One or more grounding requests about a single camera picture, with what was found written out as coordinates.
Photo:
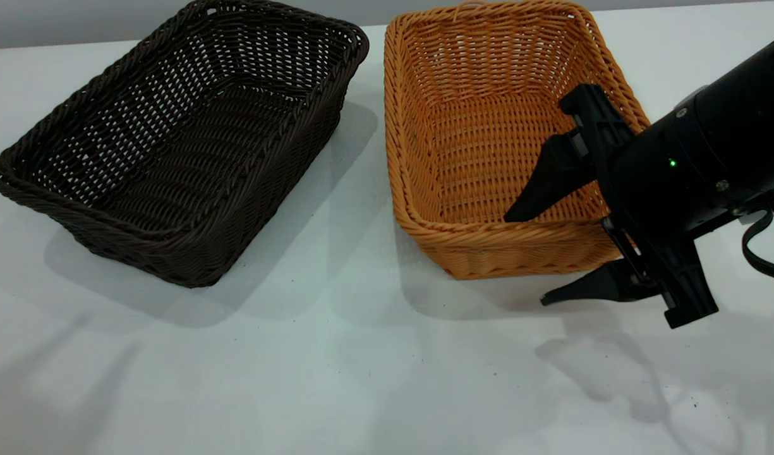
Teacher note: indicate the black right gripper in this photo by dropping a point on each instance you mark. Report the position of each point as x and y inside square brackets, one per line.
[652, 189]

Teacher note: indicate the orange woven basket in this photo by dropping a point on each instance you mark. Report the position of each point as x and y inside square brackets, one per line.
[488, 246]

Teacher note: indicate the black woven basket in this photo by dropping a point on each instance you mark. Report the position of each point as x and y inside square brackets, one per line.
[191, 253]

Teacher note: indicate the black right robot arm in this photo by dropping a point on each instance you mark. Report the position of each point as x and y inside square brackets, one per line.
[747, 120]

